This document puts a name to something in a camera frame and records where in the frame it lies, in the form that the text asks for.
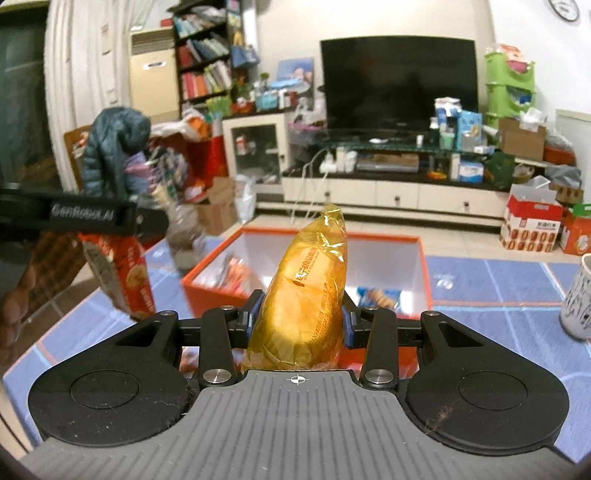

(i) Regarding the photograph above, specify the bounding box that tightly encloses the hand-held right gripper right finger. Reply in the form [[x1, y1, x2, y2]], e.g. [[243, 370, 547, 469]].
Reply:
[[341, 300, 490, 391]]

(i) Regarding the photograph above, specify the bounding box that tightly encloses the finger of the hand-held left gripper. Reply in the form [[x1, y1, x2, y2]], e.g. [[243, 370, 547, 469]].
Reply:
[[134, 207, 169, 235]]

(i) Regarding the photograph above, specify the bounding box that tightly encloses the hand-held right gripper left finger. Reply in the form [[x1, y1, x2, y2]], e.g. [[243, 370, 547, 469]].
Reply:
[[113, 290, 266, 388]]

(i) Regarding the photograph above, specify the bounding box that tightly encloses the red white snack packet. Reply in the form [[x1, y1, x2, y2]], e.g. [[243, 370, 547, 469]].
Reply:
[[210, 256, 252, 301]]

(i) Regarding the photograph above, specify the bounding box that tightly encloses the blue cookie packet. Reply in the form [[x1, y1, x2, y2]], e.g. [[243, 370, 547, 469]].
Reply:
[[356, 286, 402, 317]]

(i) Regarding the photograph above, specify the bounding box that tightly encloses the golden clear bread packet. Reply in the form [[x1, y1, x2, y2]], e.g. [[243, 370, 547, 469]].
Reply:
[[242, 202, 356, 372]]

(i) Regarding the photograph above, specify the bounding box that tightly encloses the red cookie packet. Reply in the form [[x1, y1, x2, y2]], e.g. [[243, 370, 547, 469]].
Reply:
[[78, 232, 157, 323]]

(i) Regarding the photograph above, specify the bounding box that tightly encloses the orange box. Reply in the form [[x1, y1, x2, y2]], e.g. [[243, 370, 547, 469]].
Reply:
[[181, 226, 435, 370]]

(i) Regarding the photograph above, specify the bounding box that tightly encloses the person's left hand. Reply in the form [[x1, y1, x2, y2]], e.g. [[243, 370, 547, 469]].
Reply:
[[0, 265, 40, 365]]

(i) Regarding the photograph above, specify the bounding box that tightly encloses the glass jar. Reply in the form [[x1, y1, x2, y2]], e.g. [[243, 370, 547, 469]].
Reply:
[[164, 203, 208, 273]]

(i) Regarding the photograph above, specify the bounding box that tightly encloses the brown checked cloth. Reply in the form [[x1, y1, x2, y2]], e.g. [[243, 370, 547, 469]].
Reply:
[[28, 231, 93, 319]]

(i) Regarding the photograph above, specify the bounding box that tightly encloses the brown cardboard box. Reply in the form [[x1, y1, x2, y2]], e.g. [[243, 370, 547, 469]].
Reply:
[[196, 176, 238, 236]]

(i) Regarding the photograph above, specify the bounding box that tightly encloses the teal puffer jacket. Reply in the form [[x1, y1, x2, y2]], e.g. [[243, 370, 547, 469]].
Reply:
[[82, 107, 152, 204]]

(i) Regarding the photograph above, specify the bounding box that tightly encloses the red paper bag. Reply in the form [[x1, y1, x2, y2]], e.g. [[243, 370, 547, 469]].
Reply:
[[185, 134, 229, 190]]

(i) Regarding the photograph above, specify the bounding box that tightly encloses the white glass-door cabinet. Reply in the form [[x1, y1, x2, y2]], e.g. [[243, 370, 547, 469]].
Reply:
[[222, 112, 291, 185]]

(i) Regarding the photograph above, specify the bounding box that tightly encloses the white television stand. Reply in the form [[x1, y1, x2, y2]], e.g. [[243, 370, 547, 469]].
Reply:
[[281, 134, 513, 220]]

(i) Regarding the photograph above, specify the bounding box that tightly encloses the standing air conditioner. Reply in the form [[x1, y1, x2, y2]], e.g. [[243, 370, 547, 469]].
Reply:
[[129, 30, 181, 125]]

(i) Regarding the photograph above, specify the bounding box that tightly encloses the dark bookshelf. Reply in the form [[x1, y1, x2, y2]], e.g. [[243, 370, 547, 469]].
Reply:
[[168, 0, 245, 121]]

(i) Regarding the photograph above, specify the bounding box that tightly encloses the blue tote bag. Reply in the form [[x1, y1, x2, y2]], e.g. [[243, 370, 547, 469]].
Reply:
[[231, 32, 260, 69]]

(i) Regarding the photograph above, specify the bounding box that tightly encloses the blue picture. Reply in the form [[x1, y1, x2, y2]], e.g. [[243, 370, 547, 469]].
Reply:
[[276, 58, 315, 97]]

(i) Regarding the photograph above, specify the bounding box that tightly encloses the red white printed carton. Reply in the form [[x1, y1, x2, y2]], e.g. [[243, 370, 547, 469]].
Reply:
[[500, 185, 565, 254]]

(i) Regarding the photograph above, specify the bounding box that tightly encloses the dark green bag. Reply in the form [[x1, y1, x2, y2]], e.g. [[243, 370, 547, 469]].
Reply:
[[485, 150, 515, 190]]

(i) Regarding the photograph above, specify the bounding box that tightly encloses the white patterned cup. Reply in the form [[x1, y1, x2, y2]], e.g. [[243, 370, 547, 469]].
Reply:
[[560, 253, 591, 342]]

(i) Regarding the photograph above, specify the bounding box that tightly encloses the black television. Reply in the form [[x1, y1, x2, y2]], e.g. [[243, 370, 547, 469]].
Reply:
[[320, 37, 479, 134]]

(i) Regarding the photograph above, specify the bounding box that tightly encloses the orange green carton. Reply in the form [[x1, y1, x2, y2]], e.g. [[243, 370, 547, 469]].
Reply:
[[560, 203, 591, 257]]

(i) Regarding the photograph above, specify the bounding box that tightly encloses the open cardboard box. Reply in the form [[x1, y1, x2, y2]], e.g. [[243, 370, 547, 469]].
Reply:
[[498, 117, 548, 161]]

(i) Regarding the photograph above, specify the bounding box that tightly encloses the green storage rack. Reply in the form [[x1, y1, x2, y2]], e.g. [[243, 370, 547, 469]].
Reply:
[[484, 48, 536, 130]]

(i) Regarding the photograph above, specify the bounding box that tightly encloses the white appliance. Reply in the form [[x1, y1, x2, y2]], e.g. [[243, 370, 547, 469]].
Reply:
[[554, 108, 591, 195]]

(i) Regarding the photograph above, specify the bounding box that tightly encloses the round wall clock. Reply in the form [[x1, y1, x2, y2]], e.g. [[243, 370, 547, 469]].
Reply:
[[549, 0, 581, 21]]

